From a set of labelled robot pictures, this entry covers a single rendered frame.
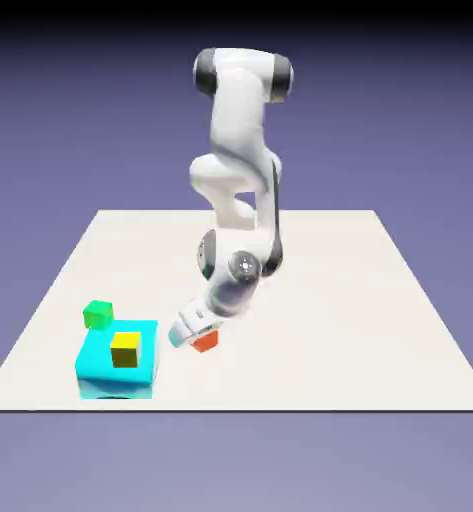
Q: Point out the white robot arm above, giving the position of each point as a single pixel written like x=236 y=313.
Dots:
x=238 y=120

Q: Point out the small red cube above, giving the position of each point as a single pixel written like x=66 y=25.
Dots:
x=206 y=340

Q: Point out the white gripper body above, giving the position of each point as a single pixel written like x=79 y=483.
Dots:
x=190 y=322

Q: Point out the large cyan box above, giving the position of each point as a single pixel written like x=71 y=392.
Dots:
x=100 y=366

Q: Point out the small yellow cube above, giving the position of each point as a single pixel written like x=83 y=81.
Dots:
x=125 y=350

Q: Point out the small green cube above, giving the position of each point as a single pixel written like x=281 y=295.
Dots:
x=97 y=315

